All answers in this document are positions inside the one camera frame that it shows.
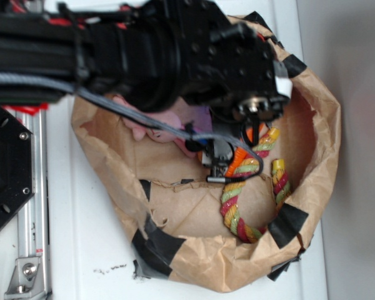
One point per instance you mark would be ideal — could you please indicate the orange plastic carrot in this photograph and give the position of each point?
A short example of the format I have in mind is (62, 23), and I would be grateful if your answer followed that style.
(240, 154)

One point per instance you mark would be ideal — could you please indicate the pink plush bunny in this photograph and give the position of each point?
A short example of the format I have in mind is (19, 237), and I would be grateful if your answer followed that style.
(177, 117)

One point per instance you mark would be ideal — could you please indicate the white tray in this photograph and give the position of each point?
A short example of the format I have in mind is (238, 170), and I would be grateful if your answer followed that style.
(90, 254)

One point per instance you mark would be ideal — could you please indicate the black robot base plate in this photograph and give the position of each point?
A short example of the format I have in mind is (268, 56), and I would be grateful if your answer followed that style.
(16, 166)

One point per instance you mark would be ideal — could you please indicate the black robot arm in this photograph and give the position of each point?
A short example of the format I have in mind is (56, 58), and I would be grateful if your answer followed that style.
(151, 55)

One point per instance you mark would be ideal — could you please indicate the metal corner bracket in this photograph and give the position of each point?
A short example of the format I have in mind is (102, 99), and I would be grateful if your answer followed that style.
(27, 281)

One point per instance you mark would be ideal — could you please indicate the brown paper bag basket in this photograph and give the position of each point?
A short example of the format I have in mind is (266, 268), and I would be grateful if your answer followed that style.
(171, 215)

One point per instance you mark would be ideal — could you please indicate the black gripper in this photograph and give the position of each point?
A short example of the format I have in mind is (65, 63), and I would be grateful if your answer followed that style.
(229, 66)

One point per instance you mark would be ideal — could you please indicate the aluminium extrusion rail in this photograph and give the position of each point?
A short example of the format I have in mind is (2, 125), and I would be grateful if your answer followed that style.
(33, 217)

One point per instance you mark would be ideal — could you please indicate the multicolour twisted rope toy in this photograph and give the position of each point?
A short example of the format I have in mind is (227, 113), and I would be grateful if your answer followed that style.
(281, 188)

